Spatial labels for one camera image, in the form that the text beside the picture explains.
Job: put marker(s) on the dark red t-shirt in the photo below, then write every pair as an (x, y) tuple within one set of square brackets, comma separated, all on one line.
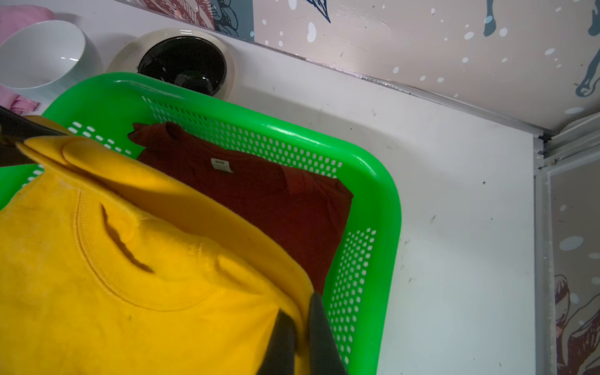
[(305, 213)]

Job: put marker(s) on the cream blue plate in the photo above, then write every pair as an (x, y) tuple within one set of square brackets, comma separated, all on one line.
[(130, 56)]

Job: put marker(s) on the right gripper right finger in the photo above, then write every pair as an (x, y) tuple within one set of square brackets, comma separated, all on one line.
[(324, 355)]

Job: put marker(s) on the yellow t-shirt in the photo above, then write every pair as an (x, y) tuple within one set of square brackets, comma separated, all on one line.
[(111, 267)]

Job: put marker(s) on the black bowl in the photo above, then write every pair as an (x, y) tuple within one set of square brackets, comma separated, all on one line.
[(188, 62)]

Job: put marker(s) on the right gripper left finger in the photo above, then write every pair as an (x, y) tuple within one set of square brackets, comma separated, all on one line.
[(279, 358)]

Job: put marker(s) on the pink t-shirt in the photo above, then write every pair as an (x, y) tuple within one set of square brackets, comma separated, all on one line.
[(13, 19)]

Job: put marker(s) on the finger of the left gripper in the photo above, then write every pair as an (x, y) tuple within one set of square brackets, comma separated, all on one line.
[(17, 129)]

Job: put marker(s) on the white bowl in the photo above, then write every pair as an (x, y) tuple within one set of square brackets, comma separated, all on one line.
[(44, 60)]

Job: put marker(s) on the green plastic basket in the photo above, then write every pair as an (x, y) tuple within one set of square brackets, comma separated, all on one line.
[(105, 109)]

